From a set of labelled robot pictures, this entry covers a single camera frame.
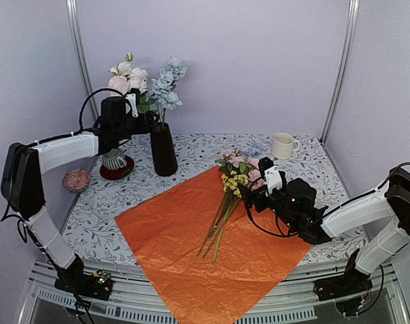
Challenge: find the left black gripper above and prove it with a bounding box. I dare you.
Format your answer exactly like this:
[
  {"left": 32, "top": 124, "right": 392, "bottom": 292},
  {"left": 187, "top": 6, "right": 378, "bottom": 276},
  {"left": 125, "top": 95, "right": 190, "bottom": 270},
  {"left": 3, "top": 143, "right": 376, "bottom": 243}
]
[{"left": 115, "top": 109, "right": 160, "bottom": 140}]

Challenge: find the pink artificial flower stem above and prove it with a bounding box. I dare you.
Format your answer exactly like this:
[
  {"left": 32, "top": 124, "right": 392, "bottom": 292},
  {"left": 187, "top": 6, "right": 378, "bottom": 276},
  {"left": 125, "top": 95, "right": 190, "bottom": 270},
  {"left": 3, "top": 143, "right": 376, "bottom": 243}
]
[{"left": 108, "top": 76, "right": 154, "bottom": 113}]

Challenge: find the blue artificial flower stem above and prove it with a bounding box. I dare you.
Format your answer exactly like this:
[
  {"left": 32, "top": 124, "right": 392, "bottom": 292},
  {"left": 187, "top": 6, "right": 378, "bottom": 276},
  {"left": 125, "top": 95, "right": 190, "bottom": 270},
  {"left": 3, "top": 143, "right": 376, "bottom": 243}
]
[{"left": 148, "top": 55, "right": 187, "bottom": 128}]

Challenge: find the orange yellow wrapping paper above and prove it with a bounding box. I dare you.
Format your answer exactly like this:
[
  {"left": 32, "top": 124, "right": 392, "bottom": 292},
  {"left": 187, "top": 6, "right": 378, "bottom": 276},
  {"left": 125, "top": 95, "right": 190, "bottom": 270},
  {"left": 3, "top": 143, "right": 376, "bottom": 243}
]
[{"left": 115, "top": 168, "right": 311, "bottom": 323}]

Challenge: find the white artificial flower stem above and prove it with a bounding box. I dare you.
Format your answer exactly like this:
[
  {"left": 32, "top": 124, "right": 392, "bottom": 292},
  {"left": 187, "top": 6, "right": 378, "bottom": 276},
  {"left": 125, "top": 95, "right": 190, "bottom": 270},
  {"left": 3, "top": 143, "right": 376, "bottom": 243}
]
[{"left": 109, "top": 53, "right": 148, "bottom": 82}]

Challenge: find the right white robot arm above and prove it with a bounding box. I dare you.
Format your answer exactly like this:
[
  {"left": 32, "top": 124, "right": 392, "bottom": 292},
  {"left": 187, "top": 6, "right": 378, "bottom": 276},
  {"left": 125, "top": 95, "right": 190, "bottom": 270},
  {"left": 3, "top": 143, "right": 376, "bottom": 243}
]
[{"left": 239, "top": 163, "right": 410, "bottom": 294}]

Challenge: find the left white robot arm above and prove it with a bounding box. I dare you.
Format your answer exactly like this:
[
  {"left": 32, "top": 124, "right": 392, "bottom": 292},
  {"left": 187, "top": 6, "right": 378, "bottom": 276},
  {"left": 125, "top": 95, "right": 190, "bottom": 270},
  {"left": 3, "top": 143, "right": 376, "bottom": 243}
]
[{"left": 1, "top": 92, "right": 147, "bottom": 293}]

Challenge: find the tall black vase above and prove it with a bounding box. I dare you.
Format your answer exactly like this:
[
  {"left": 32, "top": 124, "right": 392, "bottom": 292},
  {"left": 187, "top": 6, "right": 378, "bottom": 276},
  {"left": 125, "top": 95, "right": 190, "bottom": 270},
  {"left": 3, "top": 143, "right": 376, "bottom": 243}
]
[{"left": 150, "top": 122, "right": 178, "bottom": 177}]

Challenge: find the floral patterned tablecloth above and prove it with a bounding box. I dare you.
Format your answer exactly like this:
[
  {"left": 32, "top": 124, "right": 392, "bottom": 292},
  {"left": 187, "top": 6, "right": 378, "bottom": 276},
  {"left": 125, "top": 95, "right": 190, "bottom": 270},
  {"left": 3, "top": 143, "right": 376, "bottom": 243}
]
[{"left": 62, "top": 134, "right": 347, "bottom": 267}]

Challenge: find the striped ceramic cup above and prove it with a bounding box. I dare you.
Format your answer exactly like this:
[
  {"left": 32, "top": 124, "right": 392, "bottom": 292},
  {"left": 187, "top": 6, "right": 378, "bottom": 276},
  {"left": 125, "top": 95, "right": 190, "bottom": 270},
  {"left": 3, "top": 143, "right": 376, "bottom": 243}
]
[{"left": 102, "top": 148, "right": 127, "bottom": 171}]

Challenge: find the white ceramic mug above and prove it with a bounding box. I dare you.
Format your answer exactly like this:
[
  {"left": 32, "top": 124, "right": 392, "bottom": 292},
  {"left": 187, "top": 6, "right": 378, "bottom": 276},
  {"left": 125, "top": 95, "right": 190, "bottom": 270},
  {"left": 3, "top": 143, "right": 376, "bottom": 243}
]
[{"left": 270, "top": 133, "right": 300, "bottom": 160}]

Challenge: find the red round coaster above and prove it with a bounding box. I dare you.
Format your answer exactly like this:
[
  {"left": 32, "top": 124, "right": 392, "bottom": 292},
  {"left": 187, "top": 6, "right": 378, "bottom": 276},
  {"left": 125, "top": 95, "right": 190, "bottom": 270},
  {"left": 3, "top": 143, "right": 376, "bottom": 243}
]
[{"left": 99, "top": 157, "right": 134, "bottom": 180}]

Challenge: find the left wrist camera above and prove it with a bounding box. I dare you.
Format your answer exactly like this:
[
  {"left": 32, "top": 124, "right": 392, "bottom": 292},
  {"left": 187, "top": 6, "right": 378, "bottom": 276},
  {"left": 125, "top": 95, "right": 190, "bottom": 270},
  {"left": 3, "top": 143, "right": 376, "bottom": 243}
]
[{"left": 125, "top": 88, "right": 140, "bottom": 117}]

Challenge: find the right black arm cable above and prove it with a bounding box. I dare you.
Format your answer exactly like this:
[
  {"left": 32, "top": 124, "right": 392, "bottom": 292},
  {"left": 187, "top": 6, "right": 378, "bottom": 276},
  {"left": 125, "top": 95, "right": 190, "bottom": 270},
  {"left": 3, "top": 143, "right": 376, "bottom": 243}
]
[{"left": 247, "top": 161, "right": 410, "bottom": 239}]

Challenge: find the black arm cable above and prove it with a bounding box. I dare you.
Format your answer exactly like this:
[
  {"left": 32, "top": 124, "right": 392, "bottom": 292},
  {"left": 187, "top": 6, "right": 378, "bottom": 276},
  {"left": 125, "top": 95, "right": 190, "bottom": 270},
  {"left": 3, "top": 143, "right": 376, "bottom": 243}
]
[
  {"left": 0, "top": 87, "right": 125, "bottom": 246},
  {"left": 247, "top": 161, "right": 410, "bottom": 239}
]

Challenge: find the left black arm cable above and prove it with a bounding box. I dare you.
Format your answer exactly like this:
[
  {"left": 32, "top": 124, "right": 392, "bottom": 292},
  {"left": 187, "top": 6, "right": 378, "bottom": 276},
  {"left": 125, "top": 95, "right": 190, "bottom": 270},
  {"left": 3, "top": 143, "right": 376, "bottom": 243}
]
[{"left": 0, "top": 87, "right": 125, "bottom": 246}]

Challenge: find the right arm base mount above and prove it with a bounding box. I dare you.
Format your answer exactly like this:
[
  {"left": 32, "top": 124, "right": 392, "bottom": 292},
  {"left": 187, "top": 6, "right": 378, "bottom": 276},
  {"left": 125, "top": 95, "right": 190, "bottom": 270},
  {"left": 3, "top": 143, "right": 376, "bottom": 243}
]
[{"left": 313, "top": 248, "right": 373, "bottom": 301}]

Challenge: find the left aluminium frame post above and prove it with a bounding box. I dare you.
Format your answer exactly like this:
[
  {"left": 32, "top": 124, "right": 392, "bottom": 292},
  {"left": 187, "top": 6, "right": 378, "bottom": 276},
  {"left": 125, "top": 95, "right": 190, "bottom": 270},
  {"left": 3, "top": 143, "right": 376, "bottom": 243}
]
[{"left": 65, "top": 0, "right": 98, "bottom": 130}]

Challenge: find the aluminium frame post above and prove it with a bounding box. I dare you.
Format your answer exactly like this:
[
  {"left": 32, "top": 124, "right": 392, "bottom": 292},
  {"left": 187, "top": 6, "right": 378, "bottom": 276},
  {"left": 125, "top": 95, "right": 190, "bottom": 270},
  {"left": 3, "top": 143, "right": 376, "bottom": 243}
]
[
  {"left": 65, "top": 0, "right": 98, "bottom": 130},
  {"left": 320, "top": 0, "right": 359, "bottom": 146}
]

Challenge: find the aluminium front rail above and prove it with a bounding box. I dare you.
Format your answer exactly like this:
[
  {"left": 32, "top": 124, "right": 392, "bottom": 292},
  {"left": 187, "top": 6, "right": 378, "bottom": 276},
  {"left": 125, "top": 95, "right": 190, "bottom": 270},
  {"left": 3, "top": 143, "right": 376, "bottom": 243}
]
[{"left": 19, "top": 261, "right": 410, "bottom": 323}]

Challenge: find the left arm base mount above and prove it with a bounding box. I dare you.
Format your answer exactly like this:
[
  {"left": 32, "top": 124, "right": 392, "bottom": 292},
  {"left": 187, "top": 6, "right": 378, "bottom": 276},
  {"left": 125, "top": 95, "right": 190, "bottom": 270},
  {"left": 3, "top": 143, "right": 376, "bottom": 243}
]
[{"left": 54, "top": 254, "right": 114, "bottom": 301}]

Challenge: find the right aluminium frame post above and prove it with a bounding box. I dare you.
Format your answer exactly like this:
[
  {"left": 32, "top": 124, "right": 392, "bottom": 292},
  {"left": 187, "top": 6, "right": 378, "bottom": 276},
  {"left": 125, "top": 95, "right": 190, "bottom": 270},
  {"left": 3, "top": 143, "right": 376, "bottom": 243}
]
[{"left": 320, "top": 0, "right": 359, "bottom": 146}]

